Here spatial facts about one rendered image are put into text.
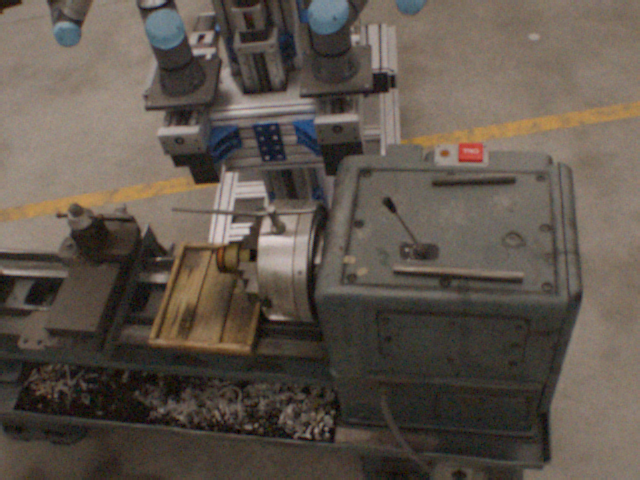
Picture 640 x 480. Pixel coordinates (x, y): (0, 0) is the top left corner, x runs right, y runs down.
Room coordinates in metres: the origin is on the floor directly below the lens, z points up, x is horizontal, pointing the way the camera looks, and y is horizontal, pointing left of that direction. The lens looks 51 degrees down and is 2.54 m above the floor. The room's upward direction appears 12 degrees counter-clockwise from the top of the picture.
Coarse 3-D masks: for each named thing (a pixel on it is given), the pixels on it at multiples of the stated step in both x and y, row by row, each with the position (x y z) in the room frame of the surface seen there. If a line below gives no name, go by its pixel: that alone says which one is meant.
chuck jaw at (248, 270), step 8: (240, 264) 1.13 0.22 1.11; (248, 264) 1.13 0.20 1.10; (256, 264) 1.12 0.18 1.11; (240, 272) 1.11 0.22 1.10; (248, 272) 1.10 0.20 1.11; (256, 272) 1.09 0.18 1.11; (248, 280) 1.08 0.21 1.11; (256, 280) 1.07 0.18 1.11; (248, 288) 1.04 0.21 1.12; (256, 288) 1.04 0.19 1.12; (248, 296) 1.03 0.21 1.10; (256, 296) 1.02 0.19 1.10; (264, 304) 1.00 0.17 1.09; (272, 304) 1.00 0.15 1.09
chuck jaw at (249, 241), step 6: (258, 210) 1.22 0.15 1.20; (264, 210) 1.22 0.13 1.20; (258, 222) 1.20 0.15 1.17; (252, 228) 1.20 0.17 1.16; (258, 228) 1.19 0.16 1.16; (246, 234) 1.21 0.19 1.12; (252, 234) 1.19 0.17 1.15; (258, 234) 1.19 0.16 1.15; (246, 240) 1.19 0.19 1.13; (252, 240) 1.18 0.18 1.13; (258, 240) 1.18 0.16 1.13; (246, 246) 1.18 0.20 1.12; (252, 246) 1.17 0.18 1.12
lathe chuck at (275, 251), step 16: (288, 208) 1.18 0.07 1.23; (288, 224) 1.12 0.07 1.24; (272, 240) 1.09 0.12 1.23; (288, 240) 1.08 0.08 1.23; (272, 256) 1.05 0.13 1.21; (288, 256) 1.04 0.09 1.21; (272, 272) 1.02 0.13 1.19; (288, 272) 1.01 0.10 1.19; (272, 288) 1.00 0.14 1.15; (288, 288) 0.99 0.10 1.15; (288, 304) 0.98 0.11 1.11
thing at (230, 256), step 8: (224, 248) 1.20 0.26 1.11; (232, 248) 1.18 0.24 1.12; (240, 248) 1.18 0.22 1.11; (216, 256) 1.18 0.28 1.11; (224, 256) 1.17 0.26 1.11; (232, 256) 1.16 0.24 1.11; (240, 256) 1.16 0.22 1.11; (248, 256) 1.15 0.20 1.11; (256, 256) 1.18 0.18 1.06; (224, 264) 1.15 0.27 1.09; (232, 264) 1.14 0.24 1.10; (224, 272) 1.15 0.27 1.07; (232, 272) 1.14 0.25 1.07
